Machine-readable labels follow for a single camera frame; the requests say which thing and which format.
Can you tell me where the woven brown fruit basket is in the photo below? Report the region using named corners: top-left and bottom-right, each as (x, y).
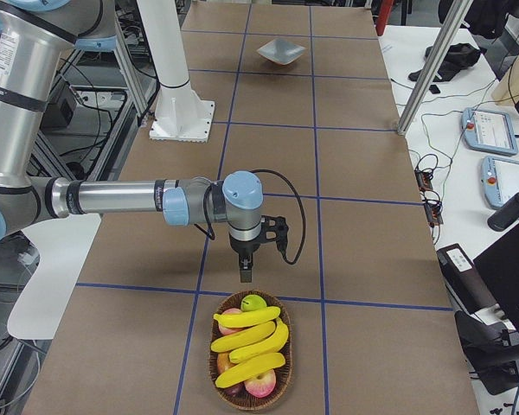
top-left (208, 290), bottom-right (293, 412)

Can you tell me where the dark red mango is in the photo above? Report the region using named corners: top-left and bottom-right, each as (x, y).
top-left (216, 352), bottom-right (244, 396)

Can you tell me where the brown paper table mat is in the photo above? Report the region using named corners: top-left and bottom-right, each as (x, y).
top-left (22, 3), bottom-right (481, 415)

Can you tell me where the grey square orange-rimmed plate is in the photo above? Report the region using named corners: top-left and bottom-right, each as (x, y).
top-left (256, 38), bottom-right (306, 66)

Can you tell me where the lower pink apple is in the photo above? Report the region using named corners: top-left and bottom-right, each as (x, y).
top-left (244, 369), bottom-right (277, 398)

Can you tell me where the blue teach pendant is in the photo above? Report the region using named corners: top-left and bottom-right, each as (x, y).
top-left (481, 156), bottom-right (519, 210)
top-left (461, 107), bottom-right (518, 156)

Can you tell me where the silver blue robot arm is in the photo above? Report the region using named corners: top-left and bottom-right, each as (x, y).
top-left (0, 1), bottom-right (265, 282)

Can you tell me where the black monitor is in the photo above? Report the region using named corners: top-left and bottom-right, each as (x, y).
top-left (475, 224), bottom-right (519, 332)

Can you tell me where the near blue teach pendant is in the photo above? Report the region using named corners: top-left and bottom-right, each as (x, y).
top-left (481, 156), bottom-right (519, 210)

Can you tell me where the upper pink apple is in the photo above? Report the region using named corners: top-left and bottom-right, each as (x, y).
top-left (217, 308), bottom-right (243, 335)

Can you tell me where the black water bottle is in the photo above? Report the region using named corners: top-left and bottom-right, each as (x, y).
top-left (487, 192), bottom-right (519, 232)

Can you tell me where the yellow banana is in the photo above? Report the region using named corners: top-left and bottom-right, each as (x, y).
top-left (213, 306), bottom-right (281, 328)
top-left (215, 352), bottom-right (286, 388)
top-left (229, 318), bottom-right (290, 364)
top-left (210, 321), bottom-right (276, 353)

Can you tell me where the green apple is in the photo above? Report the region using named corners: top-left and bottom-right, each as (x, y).
top-left (240, 294), bottom-right (267, 312)

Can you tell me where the black cloth on desk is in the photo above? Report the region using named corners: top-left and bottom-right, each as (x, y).
top-left (433, 43), bottom-right (482, 82)

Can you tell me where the small circuit board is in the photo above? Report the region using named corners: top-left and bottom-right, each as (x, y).
top-left (415, 170), bottom-right (433, 192)
top-left (424, 202), bottom-right (443, 227)

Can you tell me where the far blue teach pendant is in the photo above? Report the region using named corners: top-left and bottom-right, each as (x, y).
top-left (461, 107), bottom-right (518, 156)

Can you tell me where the black box with white label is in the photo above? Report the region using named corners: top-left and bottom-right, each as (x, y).
top-left (437, 244), bottom-right (497, 314)

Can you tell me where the pink apple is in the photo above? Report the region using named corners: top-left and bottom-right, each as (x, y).
top-left (217, 308), bottom-right (243, 335)
top-left (244, 369), bottom-right (277, 398)

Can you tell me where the aluminium frame post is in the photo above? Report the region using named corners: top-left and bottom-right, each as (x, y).
top-left (396, 0), bottom-right (473, 136)

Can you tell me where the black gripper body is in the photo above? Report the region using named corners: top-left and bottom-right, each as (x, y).
top-left (229, 236), bottom-right (260, 266)

